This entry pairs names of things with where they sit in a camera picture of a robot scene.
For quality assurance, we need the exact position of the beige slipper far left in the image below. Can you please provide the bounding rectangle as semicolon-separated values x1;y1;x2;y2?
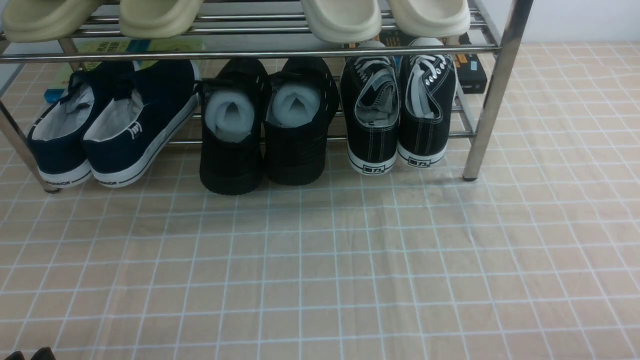
1;0;104;43

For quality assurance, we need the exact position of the beige slipper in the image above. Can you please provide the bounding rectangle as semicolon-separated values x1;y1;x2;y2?
1;0;104;43
118;0;204;39

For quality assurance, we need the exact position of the black mesh sneaker right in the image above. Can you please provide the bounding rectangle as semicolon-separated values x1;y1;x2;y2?
263;57;339;186

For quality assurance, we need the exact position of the navy canvas shoe white sole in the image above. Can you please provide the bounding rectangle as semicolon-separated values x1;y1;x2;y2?
81;59;202;188

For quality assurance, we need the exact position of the black mesh sneaker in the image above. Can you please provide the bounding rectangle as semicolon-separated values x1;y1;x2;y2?
263;57;339;186
198;58;273;196

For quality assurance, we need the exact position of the navy canvas shoe far left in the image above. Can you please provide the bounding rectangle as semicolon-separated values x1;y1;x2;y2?
27;61;139;189

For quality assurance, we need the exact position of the cream slipper far right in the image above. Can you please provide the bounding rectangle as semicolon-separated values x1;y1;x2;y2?
387;0;471;38

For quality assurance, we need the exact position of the black mesh sneaker left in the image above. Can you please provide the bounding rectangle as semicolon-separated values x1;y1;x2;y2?
198;58;273;196

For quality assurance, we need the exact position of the black object bottom left corner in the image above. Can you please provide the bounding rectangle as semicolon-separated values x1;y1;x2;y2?
2;346;57;360

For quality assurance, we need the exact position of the black canvas sneaker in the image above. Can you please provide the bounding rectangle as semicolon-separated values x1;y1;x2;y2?
338;55;401;176
397;54;458;168

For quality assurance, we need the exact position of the cream slipper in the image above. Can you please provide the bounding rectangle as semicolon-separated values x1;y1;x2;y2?
300;0;382;44
387;0;471;38

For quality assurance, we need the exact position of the steel shoe rack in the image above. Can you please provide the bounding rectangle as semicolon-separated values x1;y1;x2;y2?
1;0;534;194

